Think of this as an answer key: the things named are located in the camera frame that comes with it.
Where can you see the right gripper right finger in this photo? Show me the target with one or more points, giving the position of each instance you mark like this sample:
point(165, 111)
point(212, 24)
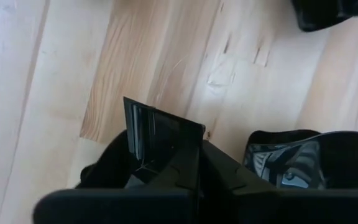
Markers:
point(219, 174)

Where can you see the black deep square plate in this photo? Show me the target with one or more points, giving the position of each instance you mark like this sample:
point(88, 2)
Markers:
point(337, 9)

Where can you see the black mini shaped plate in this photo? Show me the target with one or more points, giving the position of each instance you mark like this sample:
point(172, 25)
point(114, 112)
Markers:
point(291, 168)
point(315, 26)

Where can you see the small black square plate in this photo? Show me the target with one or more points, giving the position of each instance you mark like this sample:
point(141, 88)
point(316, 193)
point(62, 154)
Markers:
point(154, 130)

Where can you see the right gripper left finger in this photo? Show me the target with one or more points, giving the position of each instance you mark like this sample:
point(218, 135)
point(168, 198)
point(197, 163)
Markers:
point(179, 174)

